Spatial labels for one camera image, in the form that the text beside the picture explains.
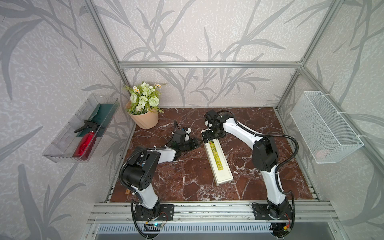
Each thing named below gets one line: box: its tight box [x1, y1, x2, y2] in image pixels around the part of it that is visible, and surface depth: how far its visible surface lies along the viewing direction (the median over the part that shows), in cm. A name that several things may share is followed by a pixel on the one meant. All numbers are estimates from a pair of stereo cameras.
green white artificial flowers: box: [124, 82, 164, 115], surface depth 90 cm
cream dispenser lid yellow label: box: [209, 139, 224, 171], surface depth 86 cm
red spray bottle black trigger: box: [72, 120, 100, 161], surface depth 61 cm
